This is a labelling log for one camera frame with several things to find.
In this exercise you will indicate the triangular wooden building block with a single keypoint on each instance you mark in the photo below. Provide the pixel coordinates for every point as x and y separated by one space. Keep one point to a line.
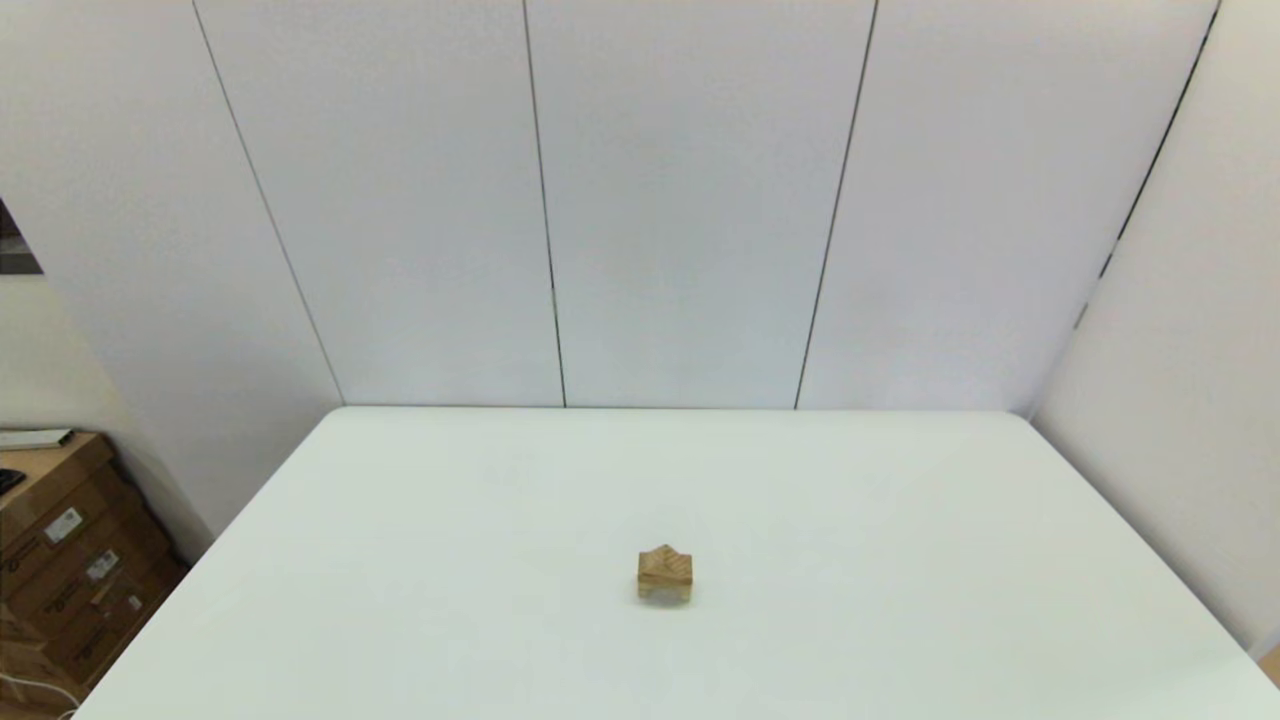
665 560

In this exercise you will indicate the rectangular wooden building block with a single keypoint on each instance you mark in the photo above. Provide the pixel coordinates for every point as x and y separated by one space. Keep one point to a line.
662 579

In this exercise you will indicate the arched wooden building block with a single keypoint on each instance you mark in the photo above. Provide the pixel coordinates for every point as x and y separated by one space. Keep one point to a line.
665 594

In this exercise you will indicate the cardboard box with white label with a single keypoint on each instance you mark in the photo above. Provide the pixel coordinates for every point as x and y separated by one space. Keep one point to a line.
110 630
50 480
70 580

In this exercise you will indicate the flat white device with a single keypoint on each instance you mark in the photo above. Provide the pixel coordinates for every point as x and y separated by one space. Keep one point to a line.
35 438

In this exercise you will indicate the small black device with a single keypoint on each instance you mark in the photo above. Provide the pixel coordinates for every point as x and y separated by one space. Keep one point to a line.
8 480

